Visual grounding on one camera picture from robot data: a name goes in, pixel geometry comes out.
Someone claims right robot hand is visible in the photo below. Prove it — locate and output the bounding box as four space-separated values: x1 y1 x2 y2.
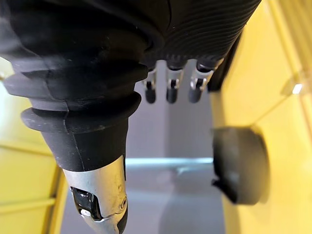
0 0 263 234

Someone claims black plastic housing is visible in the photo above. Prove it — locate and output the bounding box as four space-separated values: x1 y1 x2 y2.
211 126 270 205

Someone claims grey metal shelf rail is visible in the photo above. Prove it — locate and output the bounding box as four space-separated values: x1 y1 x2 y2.
124 157 215 171

